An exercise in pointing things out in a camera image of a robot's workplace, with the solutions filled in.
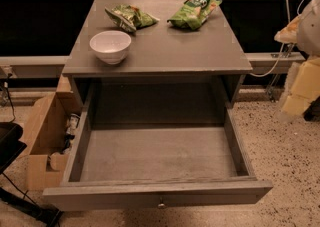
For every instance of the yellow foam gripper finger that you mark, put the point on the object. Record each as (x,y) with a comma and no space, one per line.
(302,88)
(289,33)

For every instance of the green jalapeno chip bag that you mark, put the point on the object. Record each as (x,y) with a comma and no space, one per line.
(130,18)

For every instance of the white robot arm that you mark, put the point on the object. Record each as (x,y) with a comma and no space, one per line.
(308,33)

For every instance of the green chip bag right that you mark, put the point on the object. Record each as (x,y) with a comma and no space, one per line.
(194,13)

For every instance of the round metal drawer knob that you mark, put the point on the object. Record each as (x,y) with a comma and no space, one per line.
(161,204)

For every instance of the grey open top drawer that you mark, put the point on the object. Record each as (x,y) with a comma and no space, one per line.
(138,143)

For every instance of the grey wooden cabinet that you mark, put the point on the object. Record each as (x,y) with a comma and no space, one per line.
(162,49)

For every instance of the white ceramic bowl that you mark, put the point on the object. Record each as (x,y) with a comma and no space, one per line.
(111,46)

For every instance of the items inside cardboard box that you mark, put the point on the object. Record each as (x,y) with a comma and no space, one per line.
(69,136)

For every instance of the cardboard box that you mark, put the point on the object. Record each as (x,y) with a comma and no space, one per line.
(44,135)

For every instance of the black stand with cable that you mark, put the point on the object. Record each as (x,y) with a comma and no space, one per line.
(11,148)

